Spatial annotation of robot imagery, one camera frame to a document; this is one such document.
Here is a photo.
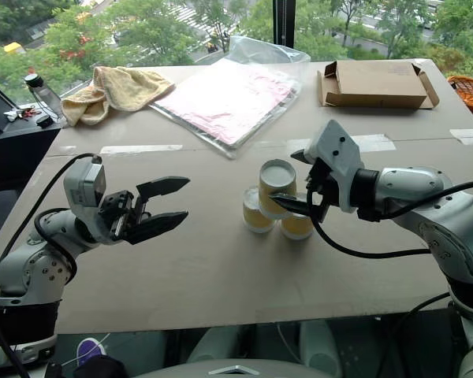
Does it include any clear bag with pink paper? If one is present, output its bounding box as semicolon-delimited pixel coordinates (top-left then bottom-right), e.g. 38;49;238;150
148;35;311;159

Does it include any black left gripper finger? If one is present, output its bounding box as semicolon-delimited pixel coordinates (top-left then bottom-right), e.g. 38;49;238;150
126;210;189;246
135;176;192;214

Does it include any clear bottle with black cap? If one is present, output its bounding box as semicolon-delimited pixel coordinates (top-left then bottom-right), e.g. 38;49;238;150
24;72;65;120

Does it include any dark rounded grey shape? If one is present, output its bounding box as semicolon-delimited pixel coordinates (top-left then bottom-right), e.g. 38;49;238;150
298;320;343;377
187;324;244;364

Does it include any yellow white paper cup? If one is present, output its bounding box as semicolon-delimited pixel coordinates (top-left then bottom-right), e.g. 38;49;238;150
259;157;298;221
241;185;276;234
279;212;315;241

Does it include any purple white shoe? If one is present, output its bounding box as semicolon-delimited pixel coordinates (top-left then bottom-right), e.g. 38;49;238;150
75;337;106;366

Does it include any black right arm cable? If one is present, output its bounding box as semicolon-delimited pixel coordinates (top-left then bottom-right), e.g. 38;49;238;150
307;180;473;260

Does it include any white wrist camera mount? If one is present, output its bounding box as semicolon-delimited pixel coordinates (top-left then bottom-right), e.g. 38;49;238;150
302;119;366;214
62;156;106;212

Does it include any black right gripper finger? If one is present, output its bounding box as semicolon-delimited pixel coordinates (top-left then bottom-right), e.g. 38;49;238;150
269;192;313;217
290;148;315;166

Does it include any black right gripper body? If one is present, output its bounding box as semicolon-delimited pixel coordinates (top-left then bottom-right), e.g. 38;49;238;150
305;157;339;224

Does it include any flat brown cardboard box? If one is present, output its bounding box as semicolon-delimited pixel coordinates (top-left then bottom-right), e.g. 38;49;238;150
316;59;441;110

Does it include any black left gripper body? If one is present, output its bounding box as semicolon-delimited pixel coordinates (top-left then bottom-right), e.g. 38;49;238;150
99;190;151;243

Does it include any clear tape strip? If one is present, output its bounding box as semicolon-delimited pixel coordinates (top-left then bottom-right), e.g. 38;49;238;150
99;144;184;156
449;128;473;146

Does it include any black side cabinet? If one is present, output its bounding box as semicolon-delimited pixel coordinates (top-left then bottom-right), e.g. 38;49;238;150
0;116;64;194

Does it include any bunch of keys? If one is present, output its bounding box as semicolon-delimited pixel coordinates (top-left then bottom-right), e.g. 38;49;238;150
3;107;37;122

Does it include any black window frame post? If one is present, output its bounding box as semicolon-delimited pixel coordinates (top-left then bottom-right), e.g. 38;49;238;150
272;0;296;50

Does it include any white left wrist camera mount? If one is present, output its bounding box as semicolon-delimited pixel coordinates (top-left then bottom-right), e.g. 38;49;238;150
62;156;106;212

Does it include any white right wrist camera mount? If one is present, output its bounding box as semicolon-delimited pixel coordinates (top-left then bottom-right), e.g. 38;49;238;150
302;119;366;214

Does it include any grey robot torso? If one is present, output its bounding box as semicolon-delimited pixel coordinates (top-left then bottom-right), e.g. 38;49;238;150
132;357;330;378

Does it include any yellow towel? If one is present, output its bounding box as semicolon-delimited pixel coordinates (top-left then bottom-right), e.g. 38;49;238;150
60;65;176;128

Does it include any orange mesh basket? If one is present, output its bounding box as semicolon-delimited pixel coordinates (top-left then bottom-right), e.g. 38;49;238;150
446;75;473;117

